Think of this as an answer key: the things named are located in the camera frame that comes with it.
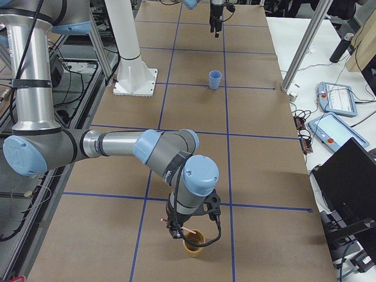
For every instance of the far teach pendant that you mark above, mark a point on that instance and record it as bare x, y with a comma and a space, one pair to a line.
336, 98

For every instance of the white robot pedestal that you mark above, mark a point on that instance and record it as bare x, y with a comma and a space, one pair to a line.
134, 78

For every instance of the near teach pendant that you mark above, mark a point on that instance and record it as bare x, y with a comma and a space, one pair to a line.
334, 132

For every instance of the blue plastic cup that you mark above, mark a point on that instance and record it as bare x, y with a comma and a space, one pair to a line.
214, 79

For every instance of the wooden bamboo cup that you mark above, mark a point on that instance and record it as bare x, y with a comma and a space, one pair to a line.
194, 239

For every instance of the aluminium frame post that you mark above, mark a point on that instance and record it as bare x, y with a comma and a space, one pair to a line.
313, 26

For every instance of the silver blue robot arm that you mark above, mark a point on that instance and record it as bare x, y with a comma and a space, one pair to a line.
192, 4
42, 141

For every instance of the black water bottle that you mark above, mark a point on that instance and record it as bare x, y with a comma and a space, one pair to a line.
341, 48

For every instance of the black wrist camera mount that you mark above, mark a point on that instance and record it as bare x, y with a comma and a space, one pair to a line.
211, 206

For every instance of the teach pendant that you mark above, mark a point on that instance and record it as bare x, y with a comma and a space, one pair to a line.
336, 98
334, 132

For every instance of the wooden board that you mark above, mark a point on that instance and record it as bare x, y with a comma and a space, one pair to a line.
364, 46

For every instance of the small silver cylinder weight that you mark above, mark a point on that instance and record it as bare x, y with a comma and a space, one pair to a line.
292, 96

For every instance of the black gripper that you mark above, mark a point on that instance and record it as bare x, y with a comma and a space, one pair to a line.
181, 218
216, 12

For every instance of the black laptop monitor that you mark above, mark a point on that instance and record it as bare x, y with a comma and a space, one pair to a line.
347, 183

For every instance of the black orange connector strip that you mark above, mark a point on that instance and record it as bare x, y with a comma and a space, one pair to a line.
304, 135

